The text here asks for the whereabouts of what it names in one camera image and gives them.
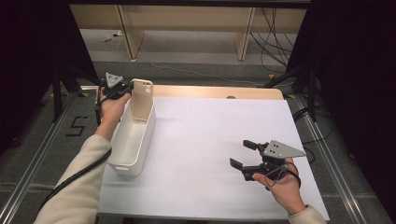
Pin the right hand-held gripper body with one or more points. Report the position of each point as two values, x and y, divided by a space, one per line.
274 161

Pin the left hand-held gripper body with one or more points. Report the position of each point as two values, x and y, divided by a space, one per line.
113 85

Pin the beige phone case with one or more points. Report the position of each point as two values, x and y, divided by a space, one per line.
141 102

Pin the white plastic storage bin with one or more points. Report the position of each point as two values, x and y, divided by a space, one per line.
134 146

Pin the person's left hand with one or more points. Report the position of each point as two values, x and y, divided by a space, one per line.
112 115

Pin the person's right hand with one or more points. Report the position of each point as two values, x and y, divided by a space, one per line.
288 193

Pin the white table sheet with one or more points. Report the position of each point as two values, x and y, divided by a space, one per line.
202 140

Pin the small white floor object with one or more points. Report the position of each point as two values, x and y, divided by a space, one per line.
106 38

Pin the black metal stand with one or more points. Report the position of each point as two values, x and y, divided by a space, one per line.
312 93
57 93

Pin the beige wooden desk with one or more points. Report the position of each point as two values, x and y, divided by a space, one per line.
186 17

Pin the black curtain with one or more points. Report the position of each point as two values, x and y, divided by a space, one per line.
25 62
358 62

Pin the aluminium floor rail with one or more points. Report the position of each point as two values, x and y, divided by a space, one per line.
37 155
333 161

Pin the black frame bar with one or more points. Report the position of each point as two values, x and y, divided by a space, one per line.
186 3

